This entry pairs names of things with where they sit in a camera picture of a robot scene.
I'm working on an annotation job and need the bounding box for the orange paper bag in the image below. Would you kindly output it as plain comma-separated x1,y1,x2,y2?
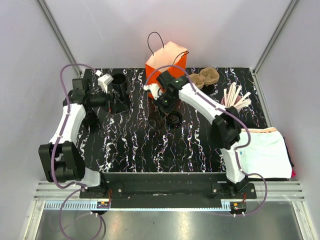
145,31,189,86

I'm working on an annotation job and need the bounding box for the single black lid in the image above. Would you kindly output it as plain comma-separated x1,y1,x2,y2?
166,111,183,126

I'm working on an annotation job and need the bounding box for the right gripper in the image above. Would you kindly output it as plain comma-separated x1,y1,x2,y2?
151,93,177,120

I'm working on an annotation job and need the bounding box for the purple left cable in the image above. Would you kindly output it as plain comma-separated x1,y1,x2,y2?
49,63,107,240

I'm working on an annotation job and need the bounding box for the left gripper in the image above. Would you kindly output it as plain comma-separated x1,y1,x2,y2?
86,85,128,115

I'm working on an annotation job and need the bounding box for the pink straw holder cup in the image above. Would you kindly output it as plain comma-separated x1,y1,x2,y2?
220,96,243,112

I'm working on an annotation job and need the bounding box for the stack of pulp carriers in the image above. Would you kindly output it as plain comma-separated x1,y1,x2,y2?
189,67,220,90

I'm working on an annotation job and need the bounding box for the white folded cloth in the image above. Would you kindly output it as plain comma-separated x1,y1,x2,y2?
239,127,293,179

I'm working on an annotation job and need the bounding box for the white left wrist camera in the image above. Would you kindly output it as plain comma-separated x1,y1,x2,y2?
95,70,114,93

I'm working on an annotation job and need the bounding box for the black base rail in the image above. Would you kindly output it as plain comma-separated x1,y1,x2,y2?
79,172,257,211

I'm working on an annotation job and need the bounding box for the stack of black cups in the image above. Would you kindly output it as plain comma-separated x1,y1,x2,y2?
111,73,128,99

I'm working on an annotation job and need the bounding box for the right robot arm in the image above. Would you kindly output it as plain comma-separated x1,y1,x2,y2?
143,70,251,152

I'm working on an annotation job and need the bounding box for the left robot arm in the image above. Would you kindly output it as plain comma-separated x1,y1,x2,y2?
38,73,130,198

